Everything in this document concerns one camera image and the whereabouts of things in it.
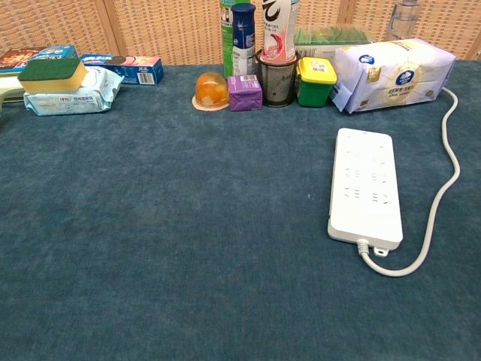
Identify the teal table cloth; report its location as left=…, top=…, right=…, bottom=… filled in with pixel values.
left=0, top=59, right=481, bottom=361

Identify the small purple box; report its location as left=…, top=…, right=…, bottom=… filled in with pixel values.
left=227, top=74, right=264, bottom=113

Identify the orange jelly cup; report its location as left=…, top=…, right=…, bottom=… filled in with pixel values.
left=192, top=71, right=231, bottom=113

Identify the black mesh pen holder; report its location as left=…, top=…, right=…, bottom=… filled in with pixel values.
left=255, top=49, right=299, bottom=109

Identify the green container yellow lid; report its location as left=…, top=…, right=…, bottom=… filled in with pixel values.
left=295, top=56, right=338, bottom=109

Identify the white power strip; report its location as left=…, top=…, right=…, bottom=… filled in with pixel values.
left=327, top=127, right=404, bottom=259

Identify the green tall can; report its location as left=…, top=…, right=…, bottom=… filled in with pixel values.
left=219, top=0, right=242, bottom=80

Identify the dark blue spray can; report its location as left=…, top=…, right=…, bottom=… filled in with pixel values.
left=230, top=3, right=258, bottom=78

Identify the pink white drink bottle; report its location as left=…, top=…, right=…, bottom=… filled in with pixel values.
left=260, top=0, right=298, bottom=64

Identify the blue toothpaste box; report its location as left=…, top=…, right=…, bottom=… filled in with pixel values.
left=79, top=53, right=165, bottom=87

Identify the clear box with green contents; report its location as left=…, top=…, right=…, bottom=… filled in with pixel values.
left=293, top=25, right=372, bottom=61

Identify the wicker folding screen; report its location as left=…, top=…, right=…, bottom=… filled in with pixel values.
left=0, top=0, right=481, bottom=67

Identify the light blue wet wipes pack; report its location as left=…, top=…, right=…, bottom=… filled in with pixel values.
left=23, top=65, right=126, bottom=117

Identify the purple white tissue pack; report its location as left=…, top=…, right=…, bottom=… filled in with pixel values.
left=330, top=38, right=458, bottom=114

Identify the green yellow sponge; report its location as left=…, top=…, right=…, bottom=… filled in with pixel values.
left=17, top=56, right=89, bottom=94

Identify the clear plastic bottle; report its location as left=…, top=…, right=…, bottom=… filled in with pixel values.
left=388, top=0, right=422, bottom=42

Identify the pale green plastic object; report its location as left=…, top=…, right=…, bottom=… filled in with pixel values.
left=0, top=74, right=28, bottom=122

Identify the red blue flat box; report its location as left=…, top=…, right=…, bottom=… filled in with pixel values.
left=0, top=44, right=80, bottom=74

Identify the white power cable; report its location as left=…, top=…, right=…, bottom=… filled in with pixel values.
left=356, top=86, right=461, bottom=278

